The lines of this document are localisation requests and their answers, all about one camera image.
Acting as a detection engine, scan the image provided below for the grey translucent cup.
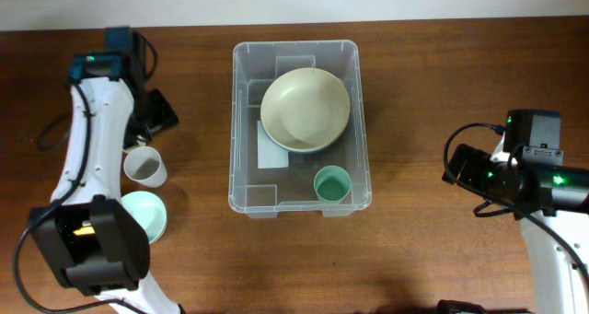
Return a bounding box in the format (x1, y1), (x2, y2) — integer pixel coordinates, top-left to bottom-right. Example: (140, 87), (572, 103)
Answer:
(123, 146), (168, 188)

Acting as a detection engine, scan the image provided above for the mint green small bowl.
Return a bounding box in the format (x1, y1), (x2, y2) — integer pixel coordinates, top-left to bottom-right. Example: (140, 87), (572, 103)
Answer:
(121, 191), (167, 244)

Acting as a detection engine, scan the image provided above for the dark blue bowl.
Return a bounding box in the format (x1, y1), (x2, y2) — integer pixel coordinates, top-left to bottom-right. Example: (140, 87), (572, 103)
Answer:
(264, 131), (347, 154)

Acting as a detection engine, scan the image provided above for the mint green cup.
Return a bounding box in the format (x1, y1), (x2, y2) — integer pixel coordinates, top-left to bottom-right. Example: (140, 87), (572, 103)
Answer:
(313, 166), (352, 204)

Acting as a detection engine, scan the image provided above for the cream bowl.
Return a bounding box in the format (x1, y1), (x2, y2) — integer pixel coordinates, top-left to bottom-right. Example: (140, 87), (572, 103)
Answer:
(260, 67), (351, 149)

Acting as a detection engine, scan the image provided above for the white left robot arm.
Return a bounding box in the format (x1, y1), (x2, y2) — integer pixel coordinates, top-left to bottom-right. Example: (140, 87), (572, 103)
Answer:
(25, 52), (184, 313)

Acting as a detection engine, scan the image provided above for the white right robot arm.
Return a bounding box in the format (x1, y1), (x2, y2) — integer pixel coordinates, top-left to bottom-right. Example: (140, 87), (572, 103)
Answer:
(443, 140), (588, 313)

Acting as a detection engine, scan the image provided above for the clear plastic storage bin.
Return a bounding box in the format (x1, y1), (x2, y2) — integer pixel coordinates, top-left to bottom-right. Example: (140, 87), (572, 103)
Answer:
(228, 40), (373, 218)

